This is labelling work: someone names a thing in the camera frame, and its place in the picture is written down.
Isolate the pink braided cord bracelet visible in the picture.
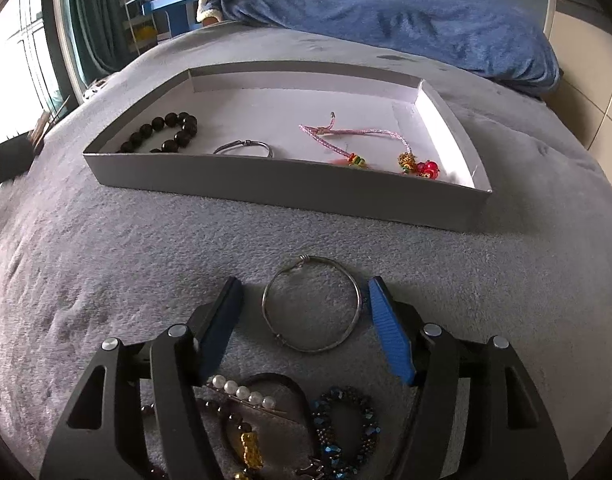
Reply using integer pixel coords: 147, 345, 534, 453
298, 110, 419, 174

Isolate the blue blanket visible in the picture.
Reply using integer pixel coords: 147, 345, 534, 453
197, 0, 561, 96

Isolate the grey bed sheet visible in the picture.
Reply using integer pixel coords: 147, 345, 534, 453
0, 24, 612, 472

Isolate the dark teal crystal bracelet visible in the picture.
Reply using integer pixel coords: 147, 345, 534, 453
295, 384, 382, 480

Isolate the white shelf rack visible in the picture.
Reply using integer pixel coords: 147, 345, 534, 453
118, 0, 158, 56

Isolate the black hair tie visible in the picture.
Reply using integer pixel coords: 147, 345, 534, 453
220, 372, 315, 470

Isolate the pearl bar hair clip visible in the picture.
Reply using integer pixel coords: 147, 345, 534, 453
205, 374, 285, 416

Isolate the green curtain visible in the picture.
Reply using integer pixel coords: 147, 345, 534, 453
42, 0, 137, 106

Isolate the grey cardboard box lid tray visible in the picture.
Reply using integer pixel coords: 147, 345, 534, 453
83, 61, 492, 231

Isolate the red gold tassel bracelet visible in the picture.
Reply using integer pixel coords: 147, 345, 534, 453
329, 152, 443, 181

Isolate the bright window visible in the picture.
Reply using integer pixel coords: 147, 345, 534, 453
0, 0, 63, 143

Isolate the black bead bracelet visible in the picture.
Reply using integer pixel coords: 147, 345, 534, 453
116, 110, 200, 155

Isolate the silver bangle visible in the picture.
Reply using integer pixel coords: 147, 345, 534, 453
260, 255, 364, 356
213, 139, 274, 158

